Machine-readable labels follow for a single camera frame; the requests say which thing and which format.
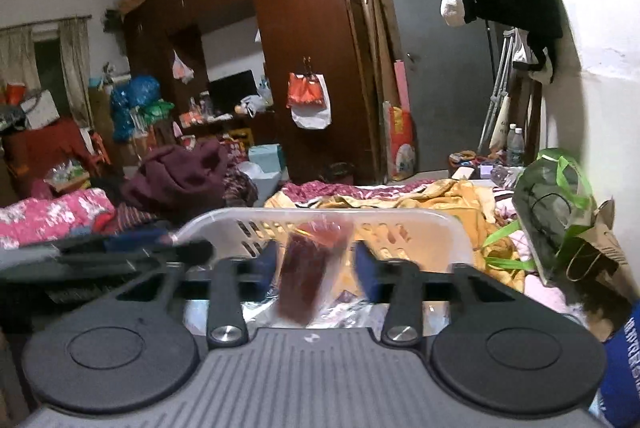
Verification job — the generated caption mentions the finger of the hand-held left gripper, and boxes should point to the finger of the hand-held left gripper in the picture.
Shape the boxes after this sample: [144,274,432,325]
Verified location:
[104,231,214,267]

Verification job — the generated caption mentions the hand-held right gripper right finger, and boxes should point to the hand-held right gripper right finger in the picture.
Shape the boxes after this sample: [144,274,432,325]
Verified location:
[352,242,522,345]

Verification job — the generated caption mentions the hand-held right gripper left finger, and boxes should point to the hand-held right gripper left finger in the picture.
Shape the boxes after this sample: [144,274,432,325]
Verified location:
[115,241,279,350]

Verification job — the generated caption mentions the brown block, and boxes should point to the brown block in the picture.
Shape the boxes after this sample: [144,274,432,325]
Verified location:
[274,215,354,328]

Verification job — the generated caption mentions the white plastic basket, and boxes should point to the white plastic basket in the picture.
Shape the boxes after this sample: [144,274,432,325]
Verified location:
[171,207,474,281]

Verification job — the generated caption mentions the pink floral blanket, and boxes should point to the pink floral blanket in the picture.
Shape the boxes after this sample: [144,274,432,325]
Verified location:
[0,187,117,250]

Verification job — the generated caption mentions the maroon cloth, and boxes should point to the maroon cloth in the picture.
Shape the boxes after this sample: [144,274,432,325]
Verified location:
[121,139,232,223]

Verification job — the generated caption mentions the teal box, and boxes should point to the teal box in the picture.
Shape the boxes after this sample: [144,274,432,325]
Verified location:
[248,143,287,175]

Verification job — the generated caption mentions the yellow blanket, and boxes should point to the yellow blanket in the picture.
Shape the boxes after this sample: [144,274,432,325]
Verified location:
[264,178,527,291]

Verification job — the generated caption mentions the red printed sack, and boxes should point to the red printed sack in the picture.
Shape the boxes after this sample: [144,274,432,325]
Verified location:
[383,101,417,182]

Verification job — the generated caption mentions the blue plastic bags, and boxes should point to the blue plastic bags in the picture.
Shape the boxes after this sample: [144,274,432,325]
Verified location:
[109,75,164,142]

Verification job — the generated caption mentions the black monitor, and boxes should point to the black monitor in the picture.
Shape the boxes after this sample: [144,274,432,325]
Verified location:
[207,69,257,115]

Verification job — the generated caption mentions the orange hanging bag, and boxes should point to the orange hanging bag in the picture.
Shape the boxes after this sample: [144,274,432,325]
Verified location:
[286,71,324,109]

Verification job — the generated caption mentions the hanging white plastic bag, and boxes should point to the hanging white plastic bag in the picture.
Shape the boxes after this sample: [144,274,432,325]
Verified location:
[172,49,195,85]

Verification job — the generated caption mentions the wooden planks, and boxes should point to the wooden planks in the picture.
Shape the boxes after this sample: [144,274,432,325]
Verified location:
[344,0,402,181]

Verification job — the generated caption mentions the clear water bottle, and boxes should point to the clear water bottle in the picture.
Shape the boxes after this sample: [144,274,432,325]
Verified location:
[505,123,526,167]

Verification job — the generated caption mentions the green shopping bag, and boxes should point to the green shopping bag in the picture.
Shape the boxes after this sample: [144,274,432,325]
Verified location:
[480,148,599,285]

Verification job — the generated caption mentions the beige curtain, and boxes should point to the beige curtain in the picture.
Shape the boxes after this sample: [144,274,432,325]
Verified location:
[0,18,94,130]

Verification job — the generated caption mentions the grey door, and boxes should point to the grey door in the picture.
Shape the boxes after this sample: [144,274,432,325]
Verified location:
[379,0,502,175]

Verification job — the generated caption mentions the metal crutches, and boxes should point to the metal crutches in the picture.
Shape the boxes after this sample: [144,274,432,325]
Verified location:
[476,27,522,155]

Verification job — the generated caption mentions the brown wooden wardrobe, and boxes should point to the brown wooden wardrobe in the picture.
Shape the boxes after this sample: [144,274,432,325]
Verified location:
[121,0,382,185]

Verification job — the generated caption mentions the brown paper bag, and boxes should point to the brown paper bag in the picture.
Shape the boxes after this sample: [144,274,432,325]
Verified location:
[554,197,635,300]

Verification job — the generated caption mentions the blue tote bag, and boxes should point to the blue tote bag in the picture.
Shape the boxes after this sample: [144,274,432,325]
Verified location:
[599,302,640,428]

